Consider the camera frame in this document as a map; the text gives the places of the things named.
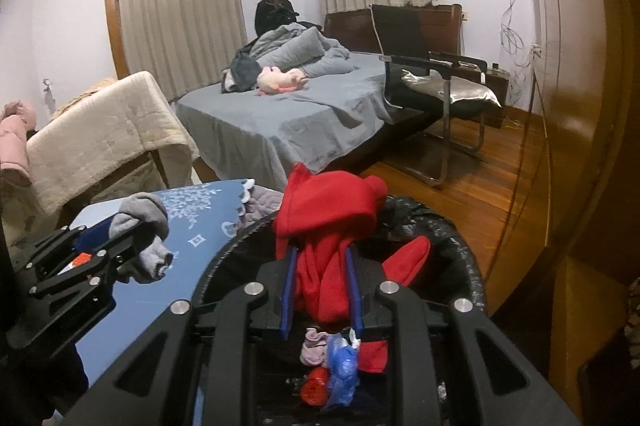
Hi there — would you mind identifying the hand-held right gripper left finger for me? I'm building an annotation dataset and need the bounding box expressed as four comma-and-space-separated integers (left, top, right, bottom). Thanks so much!
60, 246, 298, 426

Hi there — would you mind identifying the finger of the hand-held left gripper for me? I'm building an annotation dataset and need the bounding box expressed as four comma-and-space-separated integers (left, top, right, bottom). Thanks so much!
12, 212, 137, 268
29, 230, 169, 300

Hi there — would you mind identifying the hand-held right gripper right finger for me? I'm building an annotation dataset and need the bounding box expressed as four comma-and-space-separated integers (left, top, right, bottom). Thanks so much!
347, 246, 583, 426

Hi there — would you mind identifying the grey sock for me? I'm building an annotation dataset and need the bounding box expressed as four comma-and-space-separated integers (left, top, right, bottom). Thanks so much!
117, 192, 175, 284

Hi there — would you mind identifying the pink sock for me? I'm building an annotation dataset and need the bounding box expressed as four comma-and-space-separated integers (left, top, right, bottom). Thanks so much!
300, 327, 331, 368

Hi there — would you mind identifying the blue plastic bag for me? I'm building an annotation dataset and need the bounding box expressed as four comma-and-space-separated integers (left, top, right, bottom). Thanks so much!
324, 332, 361, 408

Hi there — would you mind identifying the red plastic bag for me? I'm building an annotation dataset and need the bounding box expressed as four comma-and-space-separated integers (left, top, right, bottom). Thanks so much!
300, 367, 332, 408

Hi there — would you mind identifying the trash bin with black liner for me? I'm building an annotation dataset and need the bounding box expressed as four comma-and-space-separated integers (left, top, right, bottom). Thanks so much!
192, 193, 488, 426

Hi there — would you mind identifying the person's left forearm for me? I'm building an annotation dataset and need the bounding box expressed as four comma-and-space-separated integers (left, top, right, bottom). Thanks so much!
0, 345, 89, 426

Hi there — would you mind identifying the blue tree print tablecloth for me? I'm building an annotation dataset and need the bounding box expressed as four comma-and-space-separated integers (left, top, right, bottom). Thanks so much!
65, 179, 256, 387

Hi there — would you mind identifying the beige quilt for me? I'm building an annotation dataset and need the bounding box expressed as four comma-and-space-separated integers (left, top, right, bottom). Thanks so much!
25, 71, 201, 214

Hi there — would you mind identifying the grey quilted table pad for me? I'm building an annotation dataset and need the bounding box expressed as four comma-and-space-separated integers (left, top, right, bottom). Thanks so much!
235, 185, 287, 233

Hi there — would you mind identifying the pink jacket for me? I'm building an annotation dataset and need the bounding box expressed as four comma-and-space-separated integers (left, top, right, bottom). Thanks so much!
0, 100, 39, 187

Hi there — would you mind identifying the tan folded cloth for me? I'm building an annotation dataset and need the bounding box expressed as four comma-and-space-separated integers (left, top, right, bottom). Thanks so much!
60, 79, 118, 111

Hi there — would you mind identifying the bed with grey sheet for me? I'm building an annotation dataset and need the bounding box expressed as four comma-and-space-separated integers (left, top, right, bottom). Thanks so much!
175, 51, 442, 187

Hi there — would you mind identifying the pink plush toy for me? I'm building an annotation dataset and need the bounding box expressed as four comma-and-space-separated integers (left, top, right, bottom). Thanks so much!
256, 66, 308, 98

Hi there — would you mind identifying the dark blue garment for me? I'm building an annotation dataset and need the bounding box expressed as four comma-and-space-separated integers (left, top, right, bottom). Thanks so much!
222, 54, 263, 93

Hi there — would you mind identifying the silver cushion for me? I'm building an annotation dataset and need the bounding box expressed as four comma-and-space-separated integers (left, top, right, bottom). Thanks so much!
402, 69, 502, 108

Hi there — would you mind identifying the pile of grey clothes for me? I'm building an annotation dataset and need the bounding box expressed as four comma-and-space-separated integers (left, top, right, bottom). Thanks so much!
245, 25, 358, 80

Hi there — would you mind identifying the wooden nightstand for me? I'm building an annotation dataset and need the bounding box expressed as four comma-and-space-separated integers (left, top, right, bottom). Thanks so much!
479, 65, 511, 130

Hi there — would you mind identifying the black cantilever chair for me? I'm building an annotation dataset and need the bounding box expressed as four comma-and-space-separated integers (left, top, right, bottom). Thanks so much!
370, 4, 503, 188

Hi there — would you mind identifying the coat rack with dark clothes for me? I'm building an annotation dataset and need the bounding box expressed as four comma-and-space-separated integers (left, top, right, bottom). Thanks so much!
255, 0, 301, 38

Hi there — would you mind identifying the wooden headboard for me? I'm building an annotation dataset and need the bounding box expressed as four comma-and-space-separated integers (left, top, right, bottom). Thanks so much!
322, 4, 466, 58

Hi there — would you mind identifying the wooden wardrobe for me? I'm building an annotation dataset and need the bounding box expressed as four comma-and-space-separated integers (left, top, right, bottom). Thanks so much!
515, 0, 640, 426

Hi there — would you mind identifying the wooden window frame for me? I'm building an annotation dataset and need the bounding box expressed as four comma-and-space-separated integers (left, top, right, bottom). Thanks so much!
102, 0, 128, 80

